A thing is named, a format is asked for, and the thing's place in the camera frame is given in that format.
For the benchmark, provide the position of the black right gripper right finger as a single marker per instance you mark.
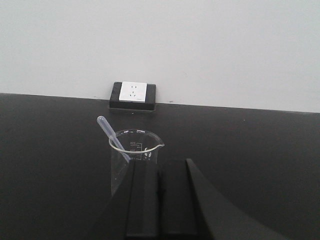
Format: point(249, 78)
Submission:
point(191, 208)

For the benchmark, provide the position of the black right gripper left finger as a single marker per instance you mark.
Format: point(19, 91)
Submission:
point(133, 211)

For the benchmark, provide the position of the glass beaker with pipette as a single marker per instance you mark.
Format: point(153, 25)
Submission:
point(134, 145)

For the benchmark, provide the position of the clear plastic pipette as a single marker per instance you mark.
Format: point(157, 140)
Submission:
point(109, 131)

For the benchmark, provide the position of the white socket on black box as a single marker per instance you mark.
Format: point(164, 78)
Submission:
point(133, 96)

